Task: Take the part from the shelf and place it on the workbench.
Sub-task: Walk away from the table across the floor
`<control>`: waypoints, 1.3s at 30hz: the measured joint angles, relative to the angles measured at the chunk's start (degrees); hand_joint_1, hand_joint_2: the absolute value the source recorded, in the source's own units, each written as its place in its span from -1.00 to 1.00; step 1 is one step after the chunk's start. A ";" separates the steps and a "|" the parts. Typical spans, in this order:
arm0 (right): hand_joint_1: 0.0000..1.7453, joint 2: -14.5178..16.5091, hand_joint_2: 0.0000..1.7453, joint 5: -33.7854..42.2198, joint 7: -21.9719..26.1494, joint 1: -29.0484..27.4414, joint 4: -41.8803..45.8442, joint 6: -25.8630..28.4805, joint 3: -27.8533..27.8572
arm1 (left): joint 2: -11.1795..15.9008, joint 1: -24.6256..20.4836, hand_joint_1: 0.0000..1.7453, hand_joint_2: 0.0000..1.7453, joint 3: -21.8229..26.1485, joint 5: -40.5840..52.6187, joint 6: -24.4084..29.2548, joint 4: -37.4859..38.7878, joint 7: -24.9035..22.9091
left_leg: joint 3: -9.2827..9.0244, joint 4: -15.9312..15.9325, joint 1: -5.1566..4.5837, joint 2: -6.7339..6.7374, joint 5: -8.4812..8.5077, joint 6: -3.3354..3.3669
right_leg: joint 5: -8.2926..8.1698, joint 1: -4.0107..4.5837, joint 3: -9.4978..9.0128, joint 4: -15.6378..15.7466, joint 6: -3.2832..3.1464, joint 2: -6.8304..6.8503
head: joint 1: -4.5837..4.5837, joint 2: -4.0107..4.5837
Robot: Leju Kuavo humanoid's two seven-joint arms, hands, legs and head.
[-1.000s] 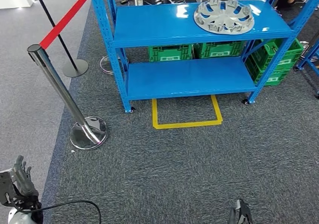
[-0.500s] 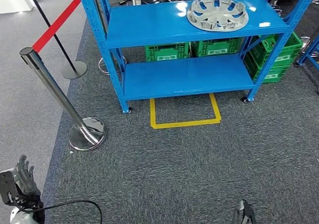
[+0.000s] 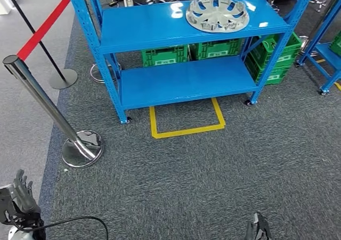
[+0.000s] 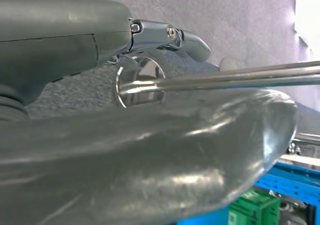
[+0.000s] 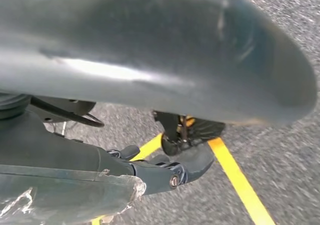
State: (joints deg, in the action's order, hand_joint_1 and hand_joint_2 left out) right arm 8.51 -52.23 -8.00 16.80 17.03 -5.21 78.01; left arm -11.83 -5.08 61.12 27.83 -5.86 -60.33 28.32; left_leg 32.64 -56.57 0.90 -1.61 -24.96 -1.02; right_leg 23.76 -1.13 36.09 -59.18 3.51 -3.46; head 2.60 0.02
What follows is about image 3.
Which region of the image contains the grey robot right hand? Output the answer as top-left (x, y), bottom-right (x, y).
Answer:
top-left (243, 212), bottom-right (272, 240)

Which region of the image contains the grey wheel hubcap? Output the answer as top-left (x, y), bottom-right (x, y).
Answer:
top-left (185, 0), bottom-right (250, 34)

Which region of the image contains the black stanchion with round base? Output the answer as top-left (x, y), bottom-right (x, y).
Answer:
top-left (297, 0), bottom-right (341, 58)
top-left (0, 0), bottom-right (78, 90)

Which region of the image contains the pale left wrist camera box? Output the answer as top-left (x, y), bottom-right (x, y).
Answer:
top-left (0, 183), bottom-right (19, 226)

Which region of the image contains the chrome stanchion post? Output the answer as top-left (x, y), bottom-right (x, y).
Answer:
top-left (2, 54), bottom-right (105, 169)

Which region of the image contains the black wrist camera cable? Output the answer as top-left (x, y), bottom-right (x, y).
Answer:
top-left (16, 215), bottom-right (109, 240)

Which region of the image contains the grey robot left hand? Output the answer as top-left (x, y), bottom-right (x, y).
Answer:
top-left (13, 169), bottom-right (41, 215)

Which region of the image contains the red barrier belt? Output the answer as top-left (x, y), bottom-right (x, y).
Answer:
top-left (16, 0), bottom-right (72, 62)

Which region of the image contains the blue metal shelf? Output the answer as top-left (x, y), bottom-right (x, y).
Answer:
top-left (64, 0), bottom-right (319, 125)
top-left (294, 0), bottom-right (341, 97)

